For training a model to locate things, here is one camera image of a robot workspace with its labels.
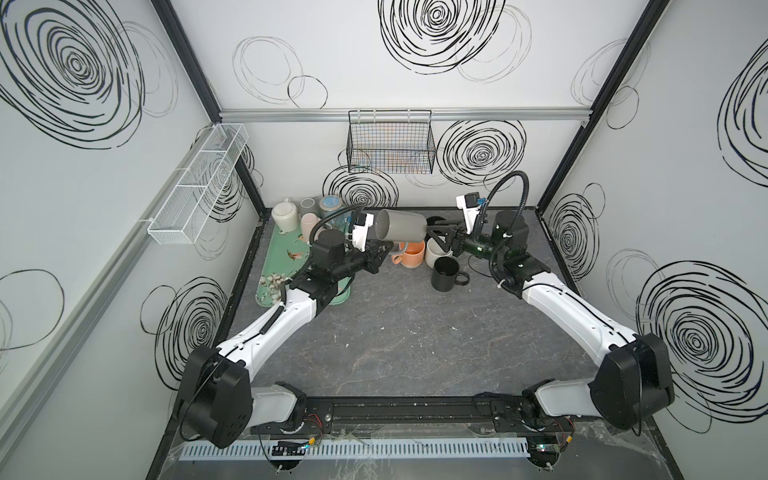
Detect white slotted cable duct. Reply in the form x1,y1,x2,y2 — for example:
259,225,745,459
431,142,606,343
179,437,530,461

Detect black wire basket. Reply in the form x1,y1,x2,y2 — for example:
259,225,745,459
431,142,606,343
345,109,437,175

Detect beige mug white handle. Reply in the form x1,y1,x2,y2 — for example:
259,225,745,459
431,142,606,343
424,238,452,269

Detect pink mug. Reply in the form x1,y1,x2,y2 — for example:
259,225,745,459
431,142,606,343
300,212,320,244

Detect tall grey mug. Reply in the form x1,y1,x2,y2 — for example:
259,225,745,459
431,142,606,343
374,209,427,243

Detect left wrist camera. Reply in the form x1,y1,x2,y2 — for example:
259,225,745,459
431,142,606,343
350,212,375,252

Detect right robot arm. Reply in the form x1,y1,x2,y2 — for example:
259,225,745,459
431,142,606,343
426,210,675,430

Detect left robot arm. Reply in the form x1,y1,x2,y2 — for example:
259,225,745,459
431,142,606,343
172,230,394,448

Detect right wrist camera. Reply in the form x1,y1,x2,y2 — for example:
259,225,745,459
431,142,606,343
456,192,486,234

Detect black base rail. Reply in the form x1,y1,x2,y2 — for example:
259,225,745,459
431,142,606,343
298,392,542,427

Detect blue butterfly mug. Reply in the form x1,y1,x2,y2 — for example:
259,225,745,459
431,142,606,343
319,195,349,230

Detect white wire shelf basket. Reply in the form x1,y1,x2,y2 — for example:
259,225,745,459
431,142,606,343
147,123,249,245

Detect white ribbed mug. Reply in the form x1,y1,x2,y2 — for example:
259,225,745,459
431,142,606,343
271,198,300,234

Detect small grey mug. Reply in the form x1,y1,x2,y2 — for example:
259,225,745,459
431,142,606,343
298,197,322,217

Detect green floral tray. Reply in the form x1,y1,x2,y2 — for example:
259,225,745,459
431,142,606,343
254,206,355,308

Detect beige and salmon mug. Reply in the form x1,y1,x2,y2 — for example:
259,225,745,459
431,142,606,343
392,241,425,269

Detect black speckled mug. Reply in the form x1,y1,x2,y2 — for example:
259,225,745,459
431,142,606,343
431,256,470,292

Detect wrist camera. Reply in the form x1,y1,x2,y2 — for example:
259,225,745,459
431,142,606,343
456,192,486,234
350,212,375,252

